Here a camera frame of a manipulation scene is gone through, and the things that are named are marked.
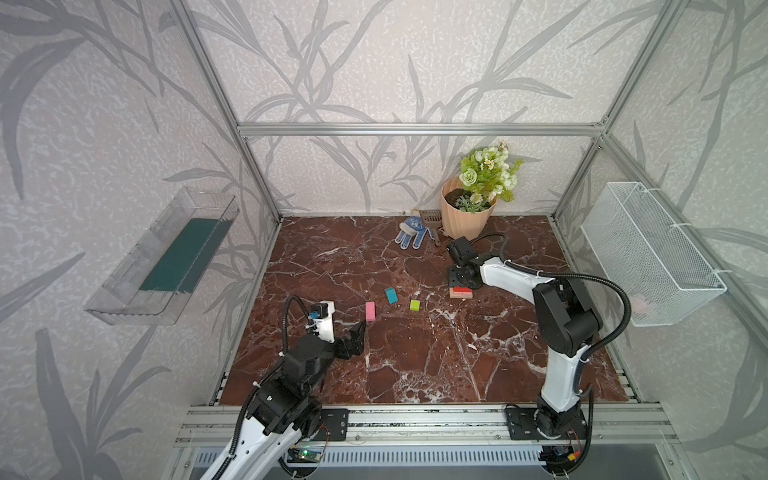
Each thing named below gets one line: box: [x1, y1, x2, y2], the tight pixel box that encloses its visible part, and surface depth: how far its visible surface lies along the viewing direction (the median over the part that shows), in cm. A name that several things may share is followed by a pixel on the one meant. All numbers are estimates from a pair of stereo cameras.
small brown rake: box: [419, 209, 442, 247], surface depth 118 cm
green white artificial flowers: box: [456, 142, 524, 213], surface depth 98 cm
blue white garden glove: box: [394, 216, 435, 250], surface depth 116 cm
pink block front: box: [449, 291, 473, 299], surface depth 98 cm
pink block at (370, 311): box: [365, 301, 375, 322], surface depth 95 cm
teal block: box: [385, 287, 399, 304], surface depth 98 cm
